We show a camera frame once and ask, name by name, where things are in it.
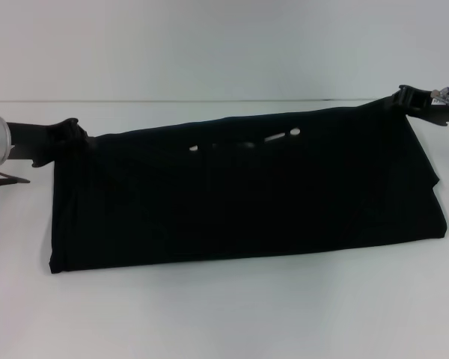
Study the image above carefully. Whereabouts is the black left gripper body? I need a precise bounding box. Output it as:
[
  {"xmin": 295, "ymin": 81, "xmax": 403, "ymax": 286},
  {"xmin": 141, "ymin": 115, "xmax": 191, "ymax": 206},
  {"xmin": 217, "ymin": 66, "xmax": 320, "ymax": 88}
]
[{"xmin": 4, "ymin": 118, "xmax": 61, "ymax": 180}]

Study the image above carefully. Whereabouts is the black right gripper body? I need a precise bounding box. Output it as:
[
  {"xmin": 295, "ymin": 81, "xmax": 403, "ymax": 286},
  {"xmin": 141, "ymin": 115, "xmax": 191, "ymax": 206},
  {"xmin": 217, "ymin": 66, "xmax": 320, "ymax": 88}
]
[{"xmin": 414, "ymin": 87, "xmax": 449, "ymax": 127}]

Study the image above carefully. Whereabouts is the black shirt with FREE print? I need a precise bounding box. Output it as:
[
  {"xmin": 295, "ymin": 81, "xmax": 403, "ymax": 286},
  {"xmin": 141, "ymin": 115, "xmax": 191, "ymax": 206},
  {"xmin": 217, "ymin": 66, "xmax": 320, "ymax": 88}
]
[{"xmin": 47, "ymin": 94, "xmax": 449, "ymax": 277}]

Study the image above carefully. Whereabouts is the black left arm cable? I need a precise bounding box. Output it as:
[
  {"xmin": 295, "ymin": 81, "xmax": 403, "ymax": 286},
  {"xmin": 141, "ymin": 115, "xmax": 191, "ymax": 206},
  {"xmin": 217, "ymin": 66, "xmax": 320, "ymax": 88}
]
[{"xmin": 0, "ymin": 167, "xmax": 31, "ymax": 191}]

